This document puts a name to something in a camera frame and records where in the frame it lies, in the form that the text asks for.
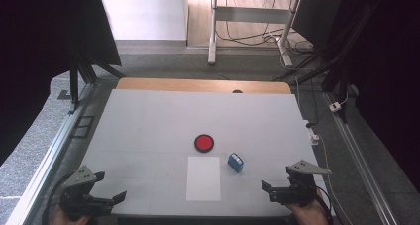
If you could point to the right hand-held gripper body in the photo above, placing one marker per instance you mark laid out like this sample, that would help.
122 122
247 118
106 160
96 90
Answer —
302 188

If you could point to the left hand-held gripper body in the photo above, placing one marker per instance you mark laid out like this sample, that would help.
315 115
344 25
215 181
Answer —
79 198

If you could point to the blue stamp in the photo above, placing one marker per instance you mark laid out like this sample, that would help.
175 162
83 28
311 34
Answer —
235 163

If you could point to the red ink pad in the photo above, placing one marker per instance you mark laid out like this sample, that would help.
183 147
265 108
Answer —
204 143

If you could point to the person's left hand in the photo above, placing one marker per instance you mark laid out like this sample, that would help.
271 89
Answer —
66 220

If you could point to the person's right hand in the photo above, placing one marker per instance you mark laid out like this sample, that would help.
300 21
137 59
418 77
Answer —
308 215

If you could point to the white power strip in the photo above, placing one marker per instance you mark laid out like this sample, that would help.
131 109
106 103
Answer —
312 134

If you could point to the white paper sheet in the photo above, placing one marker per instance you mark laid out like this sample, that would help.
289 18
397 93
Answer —
203 178

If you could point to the white foam board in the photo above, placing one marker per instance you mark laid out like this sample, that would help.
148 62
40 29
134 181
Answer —
148 119

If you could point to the small white adapter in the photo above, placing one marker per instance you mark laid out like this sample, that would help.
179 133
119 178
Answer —
335 106

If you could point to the black metal stand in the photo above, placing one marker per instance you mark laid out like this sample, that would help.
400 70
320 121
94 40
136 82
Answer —
336 63
74 83

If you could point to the dark table grommet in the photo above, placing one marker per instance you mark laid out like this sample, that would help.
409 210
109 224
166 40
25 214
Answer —
237 91

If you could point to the wooden table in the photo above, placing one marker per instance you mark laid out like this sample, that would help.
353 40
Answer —
198 85

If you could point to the black curtain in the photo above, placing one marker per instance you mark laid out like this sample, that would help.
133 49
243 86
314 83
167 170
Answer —
389 86
39 53

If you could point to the dark cabinet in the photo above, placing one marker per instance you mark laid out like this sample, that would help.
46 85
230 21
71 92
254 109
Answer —
315 20

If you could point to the aluminium rail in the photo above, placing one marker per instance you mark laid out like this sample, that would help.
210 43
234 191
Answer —
360 165
49 159

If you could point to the white metal desk frame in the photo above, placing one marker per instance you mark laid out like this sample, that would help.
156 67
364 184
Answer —
251 15

